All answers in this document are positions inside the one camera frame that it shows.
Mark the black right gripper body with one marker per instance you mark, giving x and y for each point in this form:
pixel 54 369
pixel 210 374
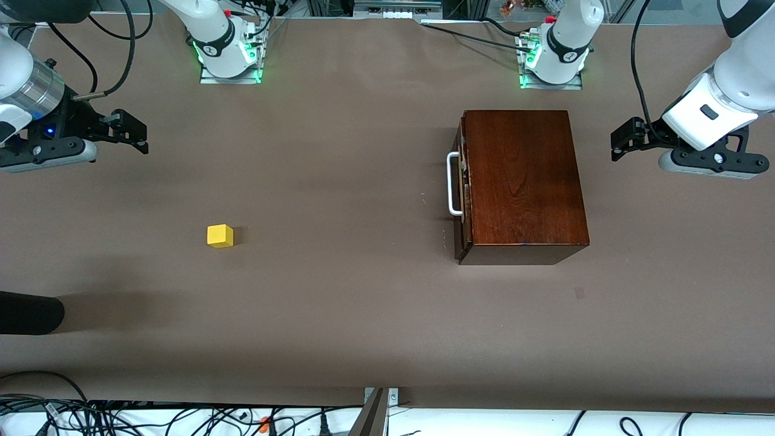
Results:
pixel 77 116

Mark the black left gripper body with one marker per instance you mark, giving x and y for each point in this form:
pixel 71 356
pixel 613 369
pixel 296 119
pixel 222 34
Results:
pixel 649 134

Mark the yellow cube block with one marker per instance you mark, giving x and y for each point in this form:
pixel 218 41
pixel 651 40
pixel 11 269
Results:
pixel 220 236

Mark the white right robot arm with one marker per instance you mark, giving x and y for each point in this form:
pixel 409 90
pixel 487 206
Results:
pixel 218 33

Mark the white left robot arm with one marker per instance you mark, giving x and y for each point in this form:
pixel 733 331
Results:
pixel 745 79

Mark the white socket block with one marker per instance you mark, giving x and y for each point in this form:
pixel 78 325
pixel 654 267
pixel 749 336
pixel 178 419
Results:
pixel 393 14

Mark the dark brown wooden cabinet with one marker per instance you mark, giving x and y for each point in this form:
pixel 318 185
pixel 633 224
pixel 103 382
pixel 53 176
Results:
pixel 524 181

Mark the small copper coloured object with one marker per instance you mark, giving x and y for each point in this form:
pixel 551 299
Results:
pixel 510 7

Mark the black cylindrical object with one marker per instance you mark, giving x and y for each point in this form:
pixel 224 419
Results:
pixel 30 312

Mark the orange plug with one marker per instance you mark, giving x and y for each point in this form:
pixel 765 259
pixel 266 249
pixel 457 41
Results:
pixel 264 424

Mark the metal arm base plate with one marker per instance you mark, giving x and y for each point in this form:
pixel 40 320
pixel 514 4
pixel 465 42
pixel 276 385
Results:
pixel 575 85
pixel 209 79

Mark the metal table bracket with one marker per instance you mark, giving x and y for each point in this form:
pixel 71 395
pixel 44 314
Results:
pixel 372 418

